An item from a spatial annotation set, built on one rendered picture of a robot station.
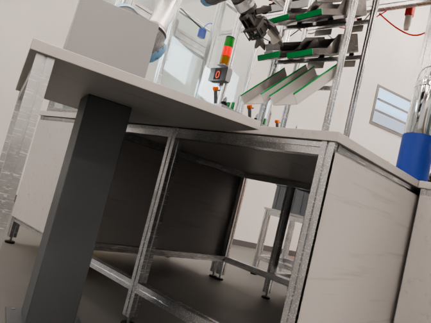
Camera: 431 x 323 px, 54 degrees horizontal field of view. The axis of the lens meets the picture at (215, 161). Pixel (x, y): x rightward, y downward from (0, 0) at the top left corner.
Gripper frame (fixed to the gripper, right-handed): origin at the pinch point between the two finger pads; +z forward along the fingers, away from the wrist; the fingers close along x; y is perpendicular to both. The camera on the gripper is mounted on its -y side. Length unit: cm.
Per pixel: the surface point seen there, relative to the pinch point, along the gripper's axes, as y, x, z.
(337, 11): -14.1, 24.0, -0.1
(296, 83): 10.4, 9.7, 13.0
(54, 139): 51, -136, 1
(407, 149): -13, 29, 82
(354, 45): -12.9, 25.5, 16.3
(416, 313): 62, 49, 91
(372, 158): 37, 45, 26
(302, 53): 7.0, 16.5, 1.5
